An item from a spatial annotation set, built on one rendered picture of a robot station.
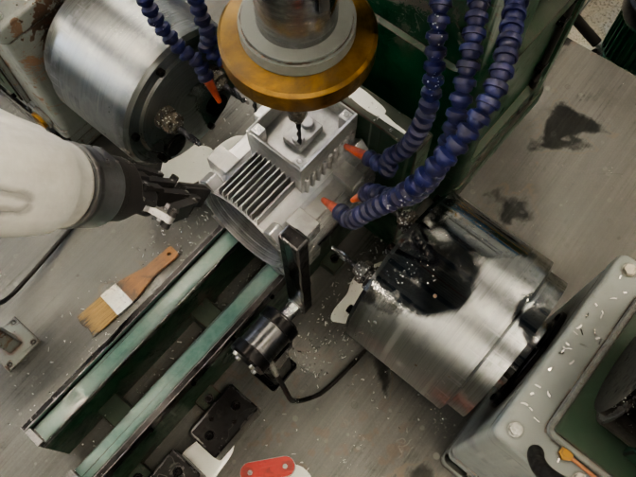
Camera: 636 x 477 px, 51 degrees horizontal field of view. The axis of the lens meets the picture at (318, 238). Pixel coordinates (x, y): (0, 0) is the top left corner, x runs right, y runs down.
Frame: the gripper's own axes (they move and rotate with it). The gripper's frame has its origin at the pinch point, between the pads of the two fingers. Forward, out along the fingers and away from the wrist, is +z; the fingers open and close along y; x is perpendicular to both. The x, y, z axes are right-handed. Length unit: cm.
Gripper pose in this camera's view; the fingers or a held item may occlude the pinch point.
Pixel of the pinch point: (189, 195)
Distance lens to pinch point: 94.5
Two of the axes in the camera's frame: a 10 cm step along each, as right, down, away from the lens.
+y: -7.6, -6.0, 2.5
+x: -5.6, 8.0, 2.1
